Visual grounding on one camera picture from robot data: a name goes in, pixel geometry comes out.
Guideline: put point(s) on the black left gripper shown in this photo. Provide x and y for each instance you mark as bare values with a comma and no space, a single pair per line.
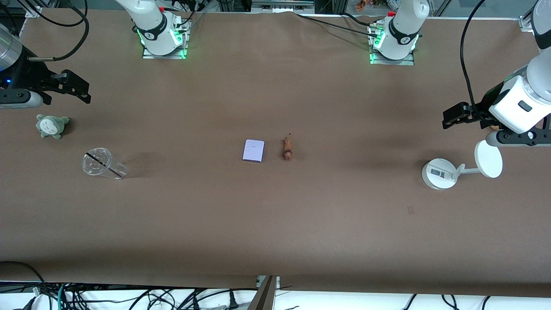
485,104

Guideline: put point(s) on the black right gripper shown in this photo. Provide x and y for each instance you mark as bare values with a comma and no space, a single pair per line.
26,73

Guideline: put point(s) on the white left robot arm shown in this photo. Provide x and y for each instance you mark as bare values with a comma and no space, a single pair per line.
404,26

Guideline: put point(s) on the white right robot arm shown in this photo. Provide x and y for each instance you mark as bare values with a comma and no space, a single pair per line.
150,21

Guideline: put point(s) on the grey totoro plush toy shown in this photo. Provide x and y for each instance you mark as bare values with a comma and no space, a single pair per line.
51,126

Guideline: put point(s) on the white round-base desk lamp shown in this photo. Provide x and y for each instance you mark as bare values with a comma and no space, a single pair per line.
439,174

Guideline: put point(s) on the clear plastic cup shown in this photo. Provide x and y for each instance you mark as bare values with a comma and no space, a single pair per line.
101,163

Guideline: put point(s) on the small orange toy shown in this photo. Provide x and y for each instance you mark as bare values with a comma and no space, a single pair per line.
360,5

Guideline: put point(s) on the brown table cover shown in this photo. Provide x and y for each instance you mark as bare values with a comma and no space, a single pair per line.
275,224

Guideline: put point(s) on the grey metal beam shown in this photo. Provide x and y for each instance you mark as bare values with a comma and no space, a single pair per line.
264,297

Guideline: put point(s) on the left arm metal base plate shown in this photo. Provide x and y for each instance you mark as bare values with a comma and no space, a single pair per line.
394,61

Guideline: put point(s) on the aluminium corner bracket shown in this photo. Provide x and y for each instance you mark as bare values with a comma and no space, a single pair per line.
527,22
34,11

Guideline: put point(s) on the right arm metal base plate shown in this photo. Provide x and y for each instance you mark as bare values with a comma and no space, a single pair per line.
165,56

